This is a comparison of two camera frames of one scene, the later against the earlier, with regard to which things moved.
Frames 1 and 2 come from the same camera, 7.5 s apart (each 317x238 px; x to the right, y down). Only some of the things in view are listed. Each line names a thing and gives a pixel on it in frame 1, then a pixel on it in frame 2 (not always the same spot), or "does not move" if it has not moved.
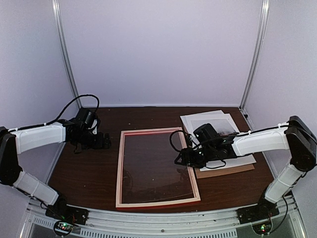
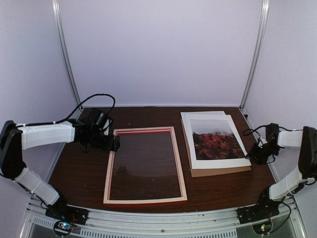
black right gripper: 187,158 to 252,154
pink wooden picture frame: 120,206 to 183,198
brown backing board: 222,171 does not move
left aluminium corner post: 56,4 does not move
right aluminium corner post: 259,37 does not move
